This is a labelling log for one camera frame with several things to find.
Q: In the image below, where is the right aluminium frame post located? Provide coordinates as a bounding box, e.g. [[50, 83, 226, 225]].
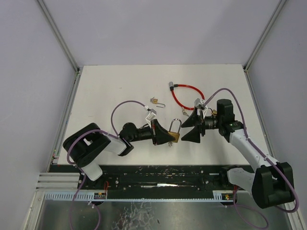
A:
[[243, 0, 288, 72]]

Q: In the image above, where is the silver key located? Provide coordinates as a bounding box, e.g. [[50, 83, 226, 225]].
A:
[[182, 107, 189, 117]]

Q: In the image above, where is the left aluminium frame post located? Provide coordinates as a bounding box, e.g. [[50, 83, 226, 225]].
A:
[[35, 0, 80, 72]]

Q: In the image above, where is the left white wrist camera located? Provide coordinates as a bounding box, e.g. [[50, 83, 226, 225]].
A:
[[145, 109, 156, 123]]

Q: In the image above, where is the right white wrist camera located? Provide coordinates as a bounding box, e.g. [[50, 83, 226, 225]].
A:
[[194, 98, 209, 117]]

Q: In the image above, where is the large brass long-shackle padlock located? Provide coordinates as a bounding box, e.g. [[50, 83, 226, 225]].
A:
[[168, 118, 182, 143]]

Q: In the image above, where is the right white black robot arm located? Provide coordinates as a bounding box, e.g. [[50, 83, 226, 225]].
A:
[[182, 98, 297, 208]]

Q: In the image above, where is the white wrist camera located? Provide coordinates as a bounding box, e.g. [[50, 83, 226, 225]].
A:
[[194, 98, 209, 117], [145, 109, 156, 123]]

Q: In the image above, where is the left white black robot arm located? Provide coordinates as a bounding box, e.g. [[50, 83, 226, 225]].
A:
[[62, 119, 176, 181]]

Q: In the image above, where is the aluminium frame post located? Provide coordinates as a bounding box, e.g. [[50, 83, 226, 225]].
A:
[[35, 0, 80, 72], [243, 0, 288, 72]]

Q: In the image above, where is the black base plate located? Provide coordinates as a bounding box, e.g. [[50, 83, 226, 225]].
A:
[[77, 165, 235, 203]]

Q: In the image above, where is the red cable lock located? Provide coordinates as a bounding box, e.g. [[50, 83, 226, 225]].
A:
[[168, 81, 205, 111]]

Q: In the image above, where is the grey slotted cable duct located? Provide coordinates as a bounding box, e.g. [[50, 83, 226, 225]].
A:
[[45, 191, 106, 201]]

